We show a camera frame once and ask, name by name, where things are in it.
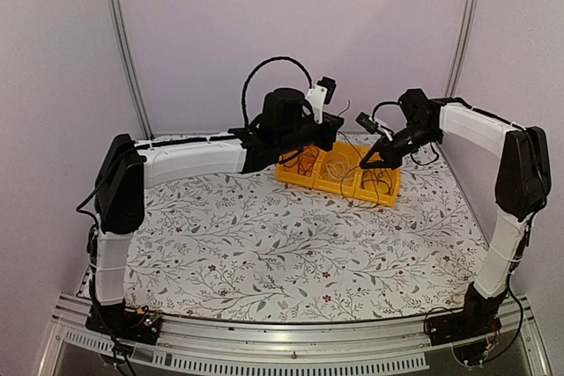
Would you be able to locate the floral patterned table mat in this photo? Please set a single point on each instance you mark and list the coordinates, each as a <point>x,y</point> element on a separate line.
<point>250,248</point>

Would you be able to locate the yellow bin middle compartment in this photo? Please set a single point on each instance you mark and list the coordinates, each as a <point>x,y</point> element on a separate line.
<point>336,169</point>

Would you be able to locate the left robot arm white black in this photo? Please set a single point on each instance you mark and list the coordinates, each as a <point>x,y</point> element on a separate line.
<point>290,121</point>

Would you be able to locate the aluminium front rail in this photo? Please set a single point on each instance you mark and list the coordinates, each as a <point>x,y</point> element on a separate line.
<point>190,346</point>

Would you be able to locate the yellow bin far compartment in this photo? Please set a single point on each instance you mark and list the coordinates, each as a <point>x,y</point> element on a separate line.
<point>301,167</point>

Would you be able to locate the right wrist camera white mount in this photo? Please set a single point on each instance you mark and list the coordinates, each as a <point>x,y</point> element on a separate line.
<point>373,126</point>

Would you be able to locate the right aluminium frame post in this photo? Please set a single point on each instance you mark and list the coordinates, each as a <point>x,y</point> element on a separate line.
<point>463,38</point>

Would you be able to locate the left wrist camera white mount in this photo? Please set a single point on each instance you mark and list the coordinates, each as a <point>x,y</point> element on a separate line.
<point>319,95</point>

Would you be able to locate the aluminium frame post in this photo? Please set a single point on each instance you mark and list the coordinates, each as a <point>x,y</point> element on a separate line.
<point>129,69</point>
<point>463,38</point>

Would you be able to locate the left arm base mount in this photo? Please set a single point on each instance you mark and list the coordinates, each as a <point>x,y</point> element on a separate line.
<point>140,325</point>

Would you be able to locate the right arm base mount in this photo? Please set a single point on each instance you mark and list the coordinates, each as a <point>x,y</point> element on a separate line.
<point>479,317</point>

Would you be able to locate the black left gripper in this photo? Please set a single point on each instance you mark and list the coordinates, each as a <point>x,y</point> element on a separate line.
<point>332,125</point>

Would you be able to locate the left aluminium frame post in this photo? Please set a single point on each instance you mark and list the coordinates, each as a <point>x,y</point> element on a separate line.
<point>129,69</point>

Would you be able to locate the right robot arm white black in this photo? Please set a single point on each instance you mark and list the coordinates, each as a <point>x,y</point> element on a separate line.
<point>523,178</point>

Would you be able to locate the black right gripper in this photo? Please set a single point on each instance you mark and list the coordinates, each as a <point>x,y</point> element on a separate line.
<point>390,158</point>

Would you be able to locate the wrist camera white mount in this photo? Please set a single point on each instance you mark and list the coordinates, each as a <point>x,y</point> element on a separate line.
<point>319,95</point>
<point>373,126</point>

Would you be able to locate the yellow bin compartment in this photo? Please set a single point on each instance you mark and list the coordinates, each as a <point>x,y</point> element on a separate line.
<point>336,169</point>
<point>301,167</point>

